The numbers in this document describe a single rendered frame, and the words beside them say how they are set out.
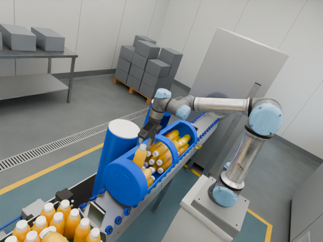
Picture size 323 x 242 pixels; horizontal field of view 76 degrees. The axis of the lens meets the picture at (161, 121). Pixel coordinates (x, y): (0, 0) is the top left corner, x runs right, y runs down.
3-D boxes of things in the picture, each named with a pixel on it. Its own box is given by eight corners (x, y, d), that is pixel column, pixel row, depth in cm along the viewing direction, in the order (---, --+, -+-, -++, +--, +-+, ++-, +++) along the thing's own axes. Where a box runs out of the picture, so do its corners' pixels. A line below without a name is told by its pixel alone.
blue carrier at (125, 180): (189, 154, 195) (203, 131, 181) (132, 215, 123) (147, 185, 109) (165, 137, 203) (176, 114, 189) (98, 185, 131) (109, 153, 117)
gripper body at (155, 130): (159, 135, 119) (166, 117, 113) (151, 140, 112) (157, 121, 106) (148, 128, 121) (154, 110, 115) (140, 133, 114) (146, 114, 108)
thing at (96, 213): (103, 225, 114) (107, 211, 108) (99, 228, 112) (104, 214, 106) (90, 213, 117) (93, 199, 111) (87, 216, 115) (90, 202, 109)
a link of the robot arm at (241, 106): (282, 94, 96) (183, 90, 118) (283, 99, 87) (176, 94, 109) (279, 117, 100) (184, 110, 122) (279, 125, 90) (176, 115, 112)
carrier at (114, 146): (119, 206, 216) (118, 184, 239) (142, 141, 174) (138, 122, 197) (91, 205, 206) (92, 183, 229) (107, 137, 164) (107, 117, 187)
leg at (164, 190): (157, 210, 244) (176, 173, 214) (155, 213, 239) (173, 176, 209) (154, 207, 246) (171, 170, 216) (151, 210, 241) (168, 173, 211)
